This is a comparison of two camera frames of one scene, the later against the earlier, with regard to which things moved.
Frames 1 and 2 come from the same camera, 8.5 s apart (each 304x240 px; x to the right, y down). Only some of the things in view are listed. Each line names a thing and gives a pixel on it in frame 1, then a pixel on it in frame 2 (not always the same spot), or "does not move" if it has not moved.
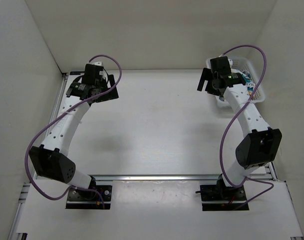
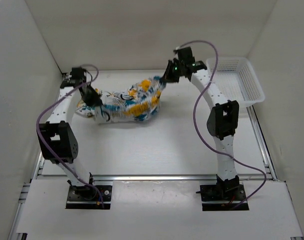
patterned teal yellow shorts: [250, 84] -> [140, 101]
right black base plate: [222, 198] does not move
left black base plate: [80, 199] does not move
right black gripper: [207, 75] -> [168, 76]
